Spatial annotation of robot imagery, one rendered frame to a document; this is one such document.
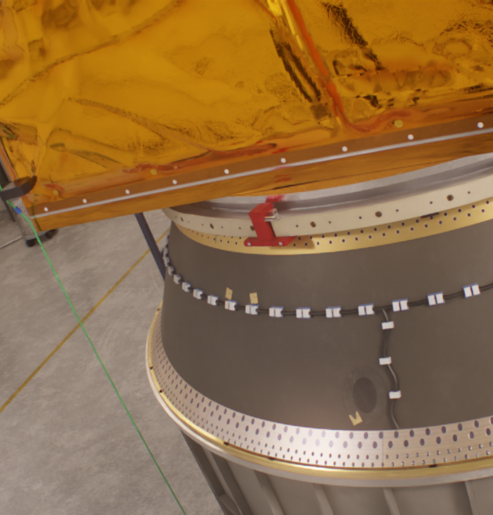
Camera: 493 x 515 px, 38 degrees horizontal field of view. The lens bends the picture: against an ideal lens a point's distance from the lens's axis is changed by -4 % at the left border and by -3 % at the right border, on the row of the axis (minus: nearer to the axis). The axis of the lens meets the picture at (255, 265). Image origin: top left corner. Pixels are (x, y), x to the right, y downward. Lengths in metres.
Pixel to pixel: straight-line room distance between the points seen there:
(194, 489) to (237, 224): 2.23
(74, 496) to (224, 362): 2.38
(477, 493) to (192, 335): 0.90
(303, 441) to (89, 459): 2.74
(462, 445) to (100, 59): 1.22
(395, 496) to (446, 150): 0.81
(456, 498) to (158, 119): 1.13
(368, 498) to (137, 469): 2.45
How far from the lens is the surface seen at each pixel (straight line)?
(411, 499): 1.82
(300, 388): 1.81
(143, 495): 3.96
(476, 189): 1.60
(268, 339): 1.84
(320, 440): 1.80
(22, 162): 2.12
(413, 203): 1.60
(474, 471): 1.68
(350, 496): 1.88
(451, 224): 1.65
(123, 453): 4.34
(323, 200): 1.70
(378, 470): 1.73
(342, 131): 1.65
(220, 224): 1.84
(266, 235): 1.73
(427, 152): 1.63
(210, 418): 2.05
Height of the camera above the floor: 2.33
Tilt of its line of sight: 24 degrees down
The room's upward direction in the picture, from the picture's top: 21 degrees counter-clockwise
